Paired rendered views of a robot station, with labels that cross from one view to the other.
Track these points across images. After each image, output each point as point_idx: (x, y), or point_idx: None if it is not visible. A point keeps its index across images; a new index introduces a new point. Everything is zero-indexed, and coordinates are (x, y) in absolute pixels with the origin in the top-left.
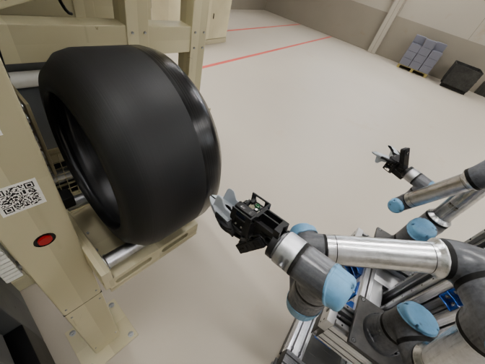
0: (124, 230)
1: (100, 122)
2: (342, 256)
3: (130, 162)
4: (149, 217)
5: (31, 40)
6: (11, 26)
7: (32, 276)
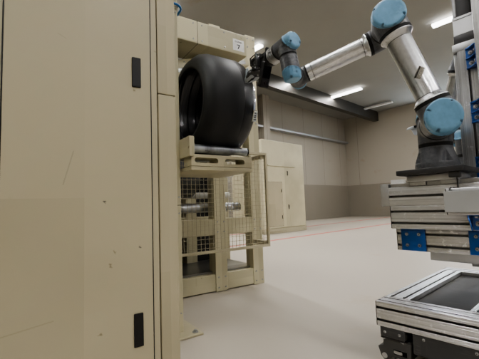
0: (204, 107)
1: (199, 58)
2: (312, 63)
3: (209, 63)
4: (215, 84)
5: None
6: None
7: None
